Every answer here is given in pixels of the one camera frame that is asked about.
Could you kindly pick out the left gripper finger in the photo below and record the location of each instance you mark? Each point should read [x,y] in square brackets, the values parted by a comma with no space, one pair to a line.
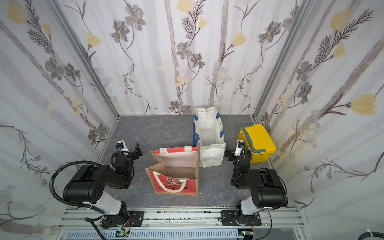
[120,146]
[137,153]

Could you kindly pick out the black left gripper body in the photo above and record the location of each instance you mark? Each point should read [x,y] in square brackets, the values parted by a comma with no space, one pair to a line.
[129,160]

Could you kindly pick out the red Christmas jute bag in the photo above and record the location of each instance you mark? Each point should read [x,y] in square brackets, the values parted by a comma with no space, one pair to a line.
[176,171]

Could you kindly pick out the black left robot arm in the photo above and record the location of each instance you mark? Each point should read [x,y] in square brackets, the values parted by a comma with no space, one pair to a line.
[86,189]

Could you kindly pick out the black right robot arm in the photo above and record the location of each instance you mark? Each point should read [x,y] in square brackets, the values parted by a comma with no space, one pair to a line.
[268,192]

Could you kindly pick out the white Doraemon canvas bag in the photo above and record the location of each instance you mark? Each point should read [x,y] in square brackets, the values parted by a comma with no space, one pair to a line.
[209,136]

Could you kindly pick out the yellow cooler box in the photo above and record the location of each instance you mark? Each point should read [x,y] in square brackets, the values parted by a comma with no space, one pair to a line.
[258,141]

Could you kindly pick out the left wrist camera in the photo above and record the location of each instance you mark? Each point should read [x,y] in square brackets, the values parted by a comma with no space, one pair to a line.
[125,147]

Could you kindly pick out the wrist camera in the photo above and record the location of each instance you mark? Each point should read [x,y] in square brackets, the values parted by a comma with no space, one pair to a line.
[240,148]
[125,147]

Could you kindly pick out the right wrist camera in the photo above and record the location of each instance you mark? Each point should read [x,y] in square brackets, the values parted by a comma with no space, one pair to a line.
[240,148]

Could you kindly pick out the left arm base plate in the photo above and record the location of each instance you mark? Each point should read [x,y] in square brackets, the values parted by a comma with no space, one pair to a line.
[123,220]

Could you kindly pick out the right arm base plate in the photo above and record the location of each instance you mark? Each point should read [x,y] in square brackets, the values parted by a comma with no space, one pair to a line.
[235,218]

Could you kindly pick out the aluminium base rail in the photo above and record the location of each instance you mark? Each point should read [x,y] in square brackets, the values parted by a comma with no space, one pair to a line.
[184,223]

